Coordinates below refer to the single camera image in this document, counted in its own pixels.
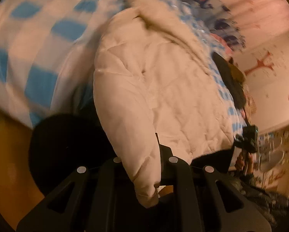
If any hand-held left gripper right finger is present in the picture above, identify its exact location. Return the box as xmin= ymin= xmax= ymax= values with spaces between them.
xmin=156 ymin=144 xmax=273 ymax=232

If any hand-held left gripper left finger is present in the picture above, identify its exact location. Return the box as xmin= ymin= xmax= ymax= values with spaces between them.
xmin=16 ymin=157 xmax=141 ymax=232

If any white padded jacket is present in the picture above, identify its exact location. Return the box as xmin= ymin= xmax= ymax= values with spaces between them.
xmin=93 ymin=0 xmax=236 ymax=209

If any person's right hand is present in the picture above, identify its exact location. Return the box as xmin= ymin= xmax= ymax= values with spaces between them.
xmin=234 ymin=151 xmax=255 ymax=176

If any white round object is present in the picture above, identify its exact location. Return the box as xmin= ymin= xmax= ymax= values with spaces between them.
xmin=258 ymin=130 xmax=289 ymax=176

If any black round object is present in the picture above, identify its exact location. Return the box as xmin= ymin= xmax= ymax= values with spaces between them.
xmin=29 ymin=113 xmax=116 ymax=196

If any black cloth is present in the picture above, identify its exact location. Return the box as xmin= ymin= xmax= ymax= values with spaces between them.
xmin=212 ymin=52 xmax=247 ymax=109

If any printed blanket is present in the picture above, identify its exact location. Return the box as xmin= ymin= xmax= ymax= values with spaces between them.
xmin=183 ymin=0 xmax=247 ymax=52

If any blue white checkered bed sheet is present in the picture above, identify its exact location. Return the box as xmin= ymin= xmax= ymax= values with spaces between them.
xmin=0 ymin=0 xmax=247 ymax=136

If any red wall sticker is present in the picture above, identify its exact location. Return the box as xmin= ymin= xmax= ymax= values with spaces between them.
xmin=243 ymin=51 xmax=276 ymax=77

